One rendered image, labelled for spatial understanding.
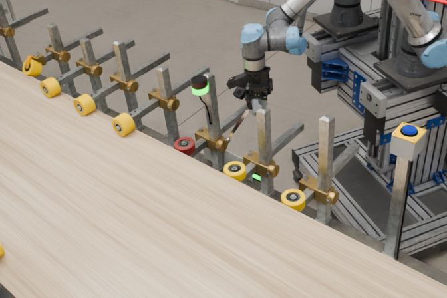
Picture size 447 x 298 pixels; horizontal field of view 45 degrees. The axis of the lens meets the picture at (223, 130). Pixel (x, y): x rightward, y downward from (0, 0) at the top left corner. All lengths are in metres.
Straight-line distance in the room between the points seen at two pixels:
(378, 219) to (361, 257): 1.09
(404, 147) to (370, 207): 1.24
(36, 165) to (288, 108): 2.10
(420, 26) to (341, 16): 0.65
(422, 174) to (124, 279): 1.74
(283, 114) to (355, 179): 1.00
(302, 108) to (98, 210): 2.21
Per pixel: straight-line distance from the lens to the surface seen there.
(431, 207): 2.83
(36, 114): 2.45
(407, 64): 2.15
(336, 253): 1.65
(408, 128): 1.57
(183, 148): 2.03
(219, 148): 2.09
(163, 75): 2.14
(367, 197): 2.82
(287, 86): 4.03
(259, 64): 1.87
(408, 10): 1.88
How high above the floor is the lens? 2.15
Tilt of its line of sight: 37 degrees down
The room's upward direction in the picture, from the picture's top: 6 degrees counter-clockwise
